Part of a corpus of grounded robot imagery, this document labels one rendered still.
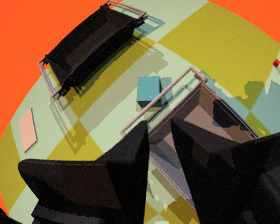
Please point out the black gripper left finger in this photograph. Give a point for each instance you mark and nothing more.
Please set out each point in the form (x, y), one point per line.
(116, 180)

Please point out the small teal block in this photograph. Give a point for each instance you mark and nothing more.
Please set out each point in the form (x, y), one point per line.
(147, 88)

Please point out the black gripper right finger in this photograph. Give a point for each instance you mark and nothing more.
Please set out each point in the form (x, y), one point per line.
(217, 170)

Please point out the pink flat rectangular panel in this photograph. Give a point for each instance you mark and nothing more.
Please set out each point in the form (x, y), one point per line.
(27, 130)

